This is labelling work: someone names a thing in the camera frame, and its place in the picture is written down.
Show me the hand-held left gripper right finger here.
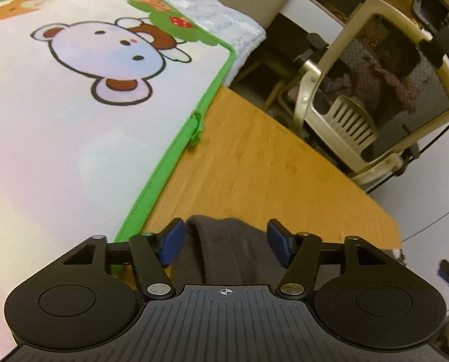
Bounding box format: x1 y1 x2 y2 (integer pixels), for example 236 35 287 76
267 219 396 301

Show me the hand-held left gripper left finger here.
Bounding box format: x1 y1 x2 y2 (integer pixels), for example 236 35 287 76
64 218 185 299

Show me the dark grey garment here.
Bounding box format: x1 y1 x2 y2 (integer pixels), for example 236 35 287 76
172 215 346 286

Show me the printed bear blanket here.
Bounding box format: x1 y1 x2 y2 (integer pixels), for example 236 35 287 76
0 0 237 360

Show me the brown fuzzy garment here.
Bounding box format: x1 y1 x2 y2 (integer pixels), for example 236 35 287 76
319 19 429 121

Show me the white quilted bedspread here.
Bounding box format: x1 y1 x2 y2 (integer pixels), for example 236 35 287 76
126 0 266 87

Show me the black chair headrest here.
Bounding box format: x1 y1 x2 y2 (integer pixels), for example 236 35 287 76
411 0 449 69

